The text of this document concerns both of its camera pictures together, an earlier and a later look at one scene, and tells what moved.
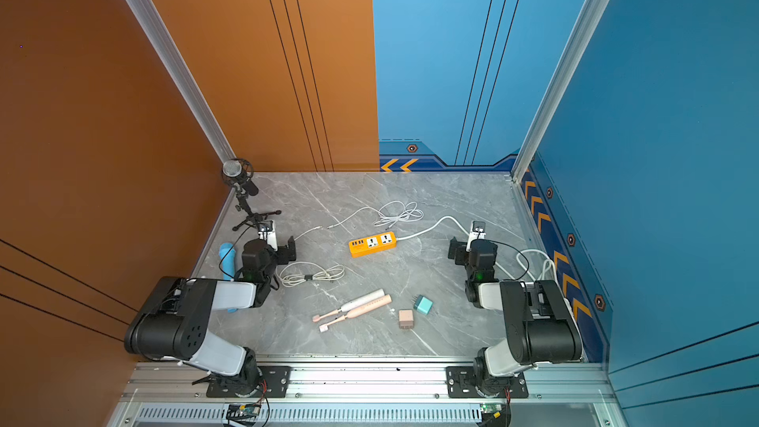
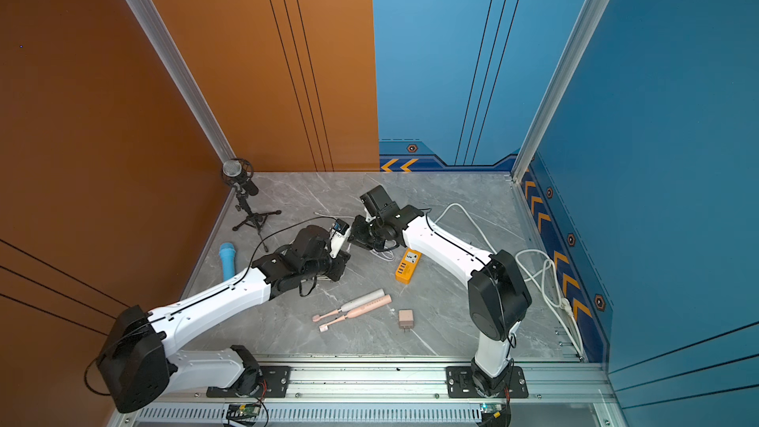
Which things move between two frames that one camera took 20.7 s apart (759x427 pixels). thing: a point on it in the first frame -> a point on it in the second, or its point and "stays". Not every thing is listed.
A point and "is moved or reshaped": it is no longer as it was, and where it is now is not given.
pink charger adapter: (406, 318) stays
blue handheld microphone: (228, 264) stays
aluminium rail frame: (172, 394) stays
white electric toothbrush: (341, 309) stays
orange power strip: (374, 244) is moved or reshaped
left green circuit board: (237, 411) stays
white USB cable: (389, 213) is moved or reshaped
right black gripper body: (462, 256) -> (369, 233)
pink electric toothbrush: (358, 312) stays
